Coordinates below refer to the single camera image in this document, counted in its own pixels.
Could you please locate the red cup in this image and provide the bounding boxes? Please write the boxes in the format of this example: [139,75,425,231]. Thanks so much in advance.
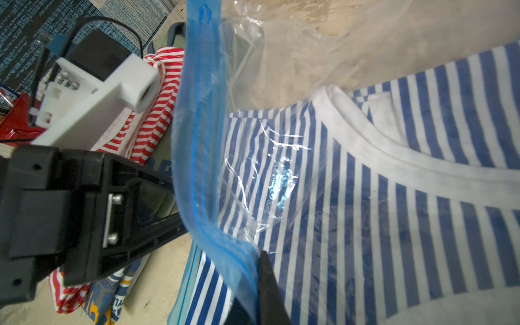
[1,84,45,145]

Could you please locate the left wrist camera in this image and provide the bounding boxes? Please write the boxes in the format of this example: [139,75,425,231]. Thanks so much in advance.
[32,30,162,150]

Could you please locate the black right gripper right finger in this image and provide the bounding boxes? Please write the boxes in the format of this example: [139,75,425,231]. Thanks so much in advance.
[257,251,291,325]

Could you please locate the clear vacuum bag blue zip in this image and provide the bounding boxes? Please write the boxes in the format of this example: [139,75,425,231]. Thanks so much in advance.
[172,1,519,324]

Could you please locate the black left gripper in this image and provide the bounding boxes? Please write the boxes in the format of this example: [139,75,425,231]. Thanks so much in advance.
[1,145,187,305]

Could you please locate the green patterned garment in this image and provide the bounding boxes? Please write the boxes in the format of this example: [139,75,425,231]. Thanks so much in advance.
[83,22,186,324]

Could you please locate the navy white striped tank top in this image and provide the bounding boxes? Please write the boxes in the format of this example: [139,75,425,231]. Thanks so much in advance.
[178,38,520,325]

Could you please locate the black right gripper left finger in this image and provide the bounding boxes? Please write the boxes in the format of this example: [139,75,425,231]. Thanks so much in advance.
[223,299,253,325]

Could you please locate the red white striped tank top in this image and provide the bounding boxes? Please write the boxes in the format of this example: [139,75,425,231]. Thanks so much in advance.
[48,47,184,324]

